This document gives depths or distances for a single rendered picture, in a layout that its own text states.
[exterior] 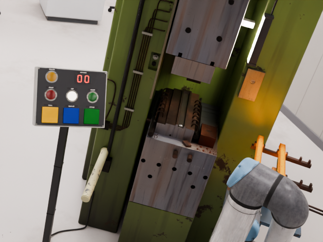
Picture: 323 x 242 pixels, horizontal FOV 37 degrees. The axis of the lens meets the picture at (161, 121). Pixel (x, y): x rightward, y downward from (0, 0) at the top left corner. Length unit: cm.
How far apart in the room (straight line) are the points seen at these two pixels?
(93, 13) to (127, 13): 369
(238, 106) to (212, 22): 54
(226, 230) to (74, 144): 243
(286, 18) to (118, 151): 118
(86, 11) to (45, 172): 296
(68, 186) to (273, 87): 166
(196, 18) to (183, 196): 99
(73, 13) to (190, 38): 388
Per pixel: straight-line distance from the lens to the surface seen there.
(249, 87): 250
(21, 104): 429
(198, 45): 229
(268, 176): 152
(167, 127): 250
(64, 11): 602
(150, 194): 269
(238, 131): 265
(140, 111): 263
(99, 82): 237
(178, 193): 266
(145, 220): 281
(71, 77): 234
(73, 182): 351
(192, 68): 233
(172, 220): 278
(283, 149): 253
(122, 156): 281
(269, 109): 259
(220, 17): 224
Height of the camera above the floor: 226
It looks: 31 degrees down
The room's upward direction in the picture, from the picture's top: 16 degrees clockwise
